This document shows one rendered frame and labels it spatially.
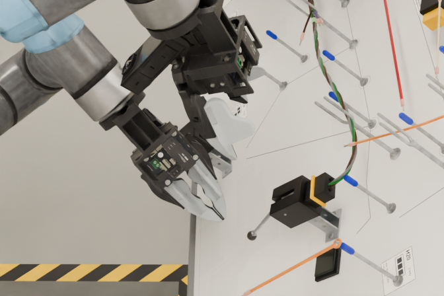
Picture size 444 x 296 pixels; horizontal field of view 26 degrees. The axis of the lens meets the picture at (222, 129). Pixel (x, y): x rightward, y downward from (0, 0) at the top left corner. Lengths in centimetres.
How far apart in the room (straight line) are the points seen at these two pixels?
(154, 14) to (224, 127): 18
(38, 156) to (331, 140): 173
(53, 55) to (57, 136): 187
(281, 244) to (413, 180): 24
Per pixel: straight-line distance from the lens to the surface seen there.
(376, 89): 139
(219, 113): 107
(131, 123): 123
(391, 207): 123
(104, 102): 122
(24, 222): 283
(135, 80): 108
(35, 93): 128
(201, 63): 103
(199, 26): 100
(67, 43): 121
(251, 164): 155
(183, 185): 129
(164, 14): 97
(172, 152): 122
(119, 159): 298
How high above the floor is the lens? 205
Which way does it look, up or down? 42 degrees down
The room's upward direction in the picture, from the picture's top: straight up
